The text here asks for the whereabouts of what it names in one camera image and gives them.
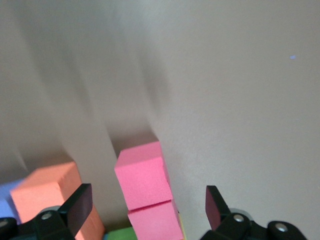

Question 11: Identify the green foam cube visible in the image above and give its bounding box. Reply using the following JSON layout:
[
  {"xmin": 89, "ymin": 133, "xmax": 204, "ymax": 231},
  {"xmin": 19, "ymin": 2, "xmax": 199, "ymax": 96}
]
[{"xmin": 104, "ymin": 226, "xmax": 138, "ymax": 240}]

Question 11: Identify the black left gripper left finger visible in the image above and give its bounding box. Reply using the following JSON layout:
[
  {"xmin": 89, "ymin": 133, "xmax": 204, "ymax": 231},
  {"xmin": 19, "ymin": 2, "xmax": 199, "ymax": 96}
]
[{"xmin": 0, "ymin": 183, "xmax": 94, "ymax": 240}]

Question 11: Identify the brown table cover mat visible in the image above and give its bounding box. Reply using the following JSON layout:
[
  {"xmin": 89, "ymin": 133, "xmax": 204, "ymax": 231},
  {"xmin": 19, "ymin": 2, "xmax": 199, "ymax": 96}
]
[{"xmin": 0, "ymin": 0, "xmax": 320, "ymax": 240}]

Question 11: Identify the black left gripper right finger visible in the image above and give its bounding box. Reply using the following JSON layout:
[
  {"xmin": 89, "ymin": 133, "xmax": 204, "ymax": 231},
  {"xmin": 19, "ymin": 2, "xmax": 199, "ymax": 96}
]
[{"xmin": 201, "ymin": 185, "xmax": 307, "ymax": 240}]

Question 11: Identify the purple foam cube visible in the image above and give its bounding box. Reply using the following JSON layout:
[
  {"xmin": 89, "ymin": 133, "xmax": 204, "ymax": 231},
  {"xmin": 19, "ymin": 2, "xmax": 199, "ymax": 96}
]
[{"xmin": 0, "ymin": 180, "xmax": 22, "ymax": 221}]

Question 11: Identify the red foam cube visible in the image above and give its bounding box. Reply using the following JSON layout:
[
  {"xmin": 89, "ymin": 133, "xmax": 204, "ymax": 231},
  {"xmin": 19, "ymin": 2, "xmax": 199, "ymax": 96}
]
[
  {"xmin": 127, "ymin": 199, "xmax": 186, "ymax": 240},
  {"xmin": 114, "ymin": 140, "xmax": 174, "ymax": 211}
]

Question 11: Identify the orange foam cube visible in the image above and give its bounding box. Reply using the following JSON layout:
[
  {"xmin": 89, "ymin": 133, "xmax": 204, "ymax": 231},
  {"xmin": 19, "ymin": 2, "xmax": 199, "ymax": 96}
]
[{"xmin": 9, "ymin": 161, "xmax": 106, "ymax": 240}]

